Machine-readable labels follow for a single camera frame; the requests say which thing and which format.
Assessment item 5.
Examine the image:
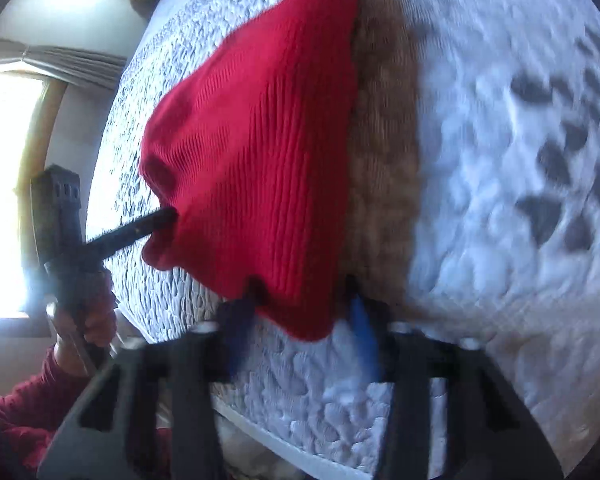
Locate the red knitted sweater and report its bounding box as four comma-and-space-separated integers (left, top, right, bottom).
140, 0, 358, 341

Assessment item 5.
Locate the red-sleeved left forearm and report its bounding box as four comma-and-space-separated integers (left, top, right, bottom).
0, 349, 90, 479

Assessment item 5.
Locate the person's left hand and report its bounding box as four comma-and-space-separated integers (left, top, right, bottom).
50, 269, 117, 377

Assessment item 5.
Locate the beige window curtain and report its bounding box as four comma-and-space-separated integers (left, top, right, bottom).
0, 39, 126, 91

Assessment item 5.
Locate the floral quilted bedspread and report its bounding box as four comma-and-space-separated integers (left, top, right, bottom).
86, 0, 600, 479

